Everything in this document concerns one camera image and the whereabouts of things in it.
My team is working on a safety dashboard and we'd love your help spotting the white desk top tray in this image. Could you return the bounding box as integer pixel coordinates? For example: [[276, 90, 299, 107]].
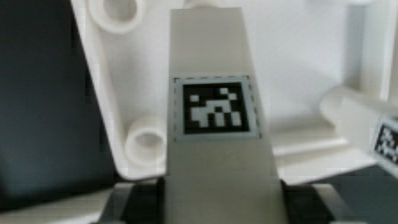
[[71, 0, 398, 181]]

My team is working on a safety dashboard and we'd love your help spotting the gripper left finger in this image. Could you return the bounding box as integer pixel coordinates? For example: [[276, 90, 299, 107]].
[[93, 179, 166, 224]]

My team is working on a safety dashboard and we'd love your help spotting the white U-shaped fence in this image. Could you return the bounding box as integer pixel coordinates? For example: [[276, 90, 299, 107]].
[[0, 189, 112, 224]]

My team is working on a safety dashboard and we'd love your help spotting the white desk leg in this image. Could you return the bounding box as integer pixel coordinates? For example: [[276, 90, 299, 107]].
[[320, 87, 398, 179], [164, 7, 288, 224]]

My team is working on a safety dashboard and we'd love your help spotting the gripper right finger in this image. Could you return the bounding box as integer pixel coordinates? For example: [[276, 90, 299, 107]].
[[281, 182, 356, 224]]

